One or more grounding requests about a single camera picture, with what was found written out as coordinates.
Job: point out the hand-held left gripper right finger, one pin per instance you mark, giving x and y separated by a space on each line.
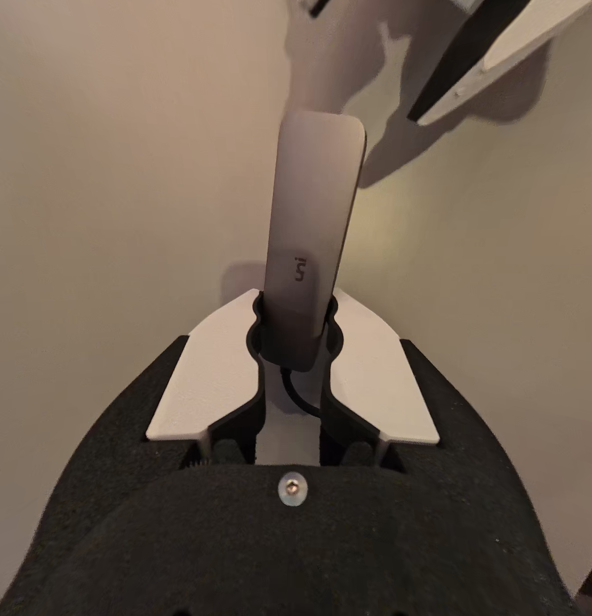
373 380

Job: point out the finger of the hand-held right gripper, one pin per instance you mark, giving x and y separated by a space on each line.
517 43
313 5

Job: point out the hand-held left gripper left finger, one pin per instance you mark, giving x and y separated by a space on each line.
214 375

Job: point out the grey usb hub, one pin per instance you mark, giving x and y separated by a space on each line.
310 216

